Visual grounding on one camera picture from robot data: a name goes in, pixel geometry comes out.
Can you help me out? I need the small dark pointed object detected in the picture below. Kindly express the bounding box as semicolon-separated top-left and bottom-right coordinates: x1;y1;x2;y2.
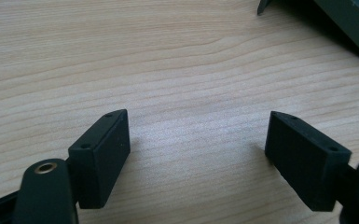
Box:
256;0;274;16

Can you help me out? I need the dark green box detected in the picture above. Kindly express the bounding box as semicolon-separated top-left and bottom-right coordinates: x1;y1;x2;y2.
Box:
312;0;359;67

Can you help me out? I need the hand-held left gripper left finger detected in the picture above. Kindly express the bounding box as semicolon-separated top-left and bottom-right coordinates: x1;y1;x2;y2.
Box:
67;108;131;210

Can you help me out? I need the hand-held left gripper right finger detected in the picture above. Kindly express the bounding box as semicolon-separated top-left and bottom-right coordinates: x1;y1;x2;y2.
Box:
264;110;353;213

